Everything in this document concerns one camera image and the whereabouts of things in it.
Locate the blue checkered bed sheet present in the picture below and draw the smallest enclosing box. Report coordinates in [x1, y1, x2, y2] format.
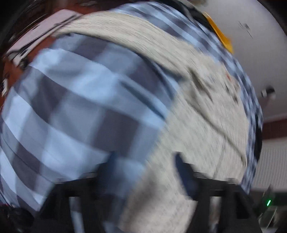
[1, 1, 263, 232]

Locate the white louvered closet door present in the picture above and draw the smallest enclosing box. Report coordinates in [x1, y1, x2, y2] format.
[251, 137, 287, 192]

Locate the yellow cloth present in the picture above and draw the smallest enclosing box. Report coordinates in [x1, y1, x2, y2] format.
[203, 12, 234, 54]

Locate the white security camera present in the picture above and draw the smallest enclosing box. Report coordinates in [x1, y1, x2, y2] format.
[261, 86, 276, 99]

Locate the cream plaid knit shirt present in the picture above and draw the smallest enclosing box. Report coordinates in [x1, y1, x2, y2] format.
[57, 11, 249, 232]

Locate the wall bracket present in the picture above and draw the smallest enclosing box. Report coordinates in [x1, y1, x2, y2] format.
[238, 21, 253, 38]

